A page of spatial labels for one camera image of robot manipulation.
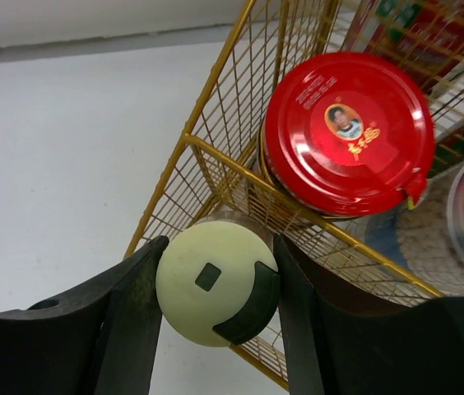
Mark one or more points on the red-cap dark sauce jar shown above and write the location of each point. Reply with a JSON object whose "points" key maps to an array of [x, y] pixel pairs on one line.
{"points": [[349, 134]]}

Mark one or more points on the silver-cap blue-label shaker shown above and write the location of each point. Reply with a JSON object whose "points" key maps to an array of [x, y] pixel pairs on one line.
{"points": [[427, 241]]}

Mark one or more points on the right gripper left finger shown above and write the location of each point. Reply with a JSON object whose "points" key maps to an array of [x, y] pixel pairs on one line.
{"points": [[99, 337]]}

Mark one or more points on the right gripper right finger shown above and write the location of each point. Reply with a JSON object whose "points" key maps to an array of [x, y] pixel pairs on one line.
{"points": [[339, 339]]}

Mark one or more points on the yellow wire basket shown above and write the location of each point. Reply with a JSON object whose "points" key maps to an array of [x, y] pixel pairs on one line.
{"points": [[217, 164]]}

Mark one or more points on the yellow-cap beige jar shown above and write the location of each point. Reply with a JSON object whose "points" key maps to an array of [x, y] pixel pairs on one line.
{"points": [[217, 282]]}

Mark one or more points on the tall black-cap glass bottle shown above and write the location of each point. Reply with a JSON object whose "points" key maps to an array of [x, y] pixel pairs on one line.
{"points": [[425, 39]]}

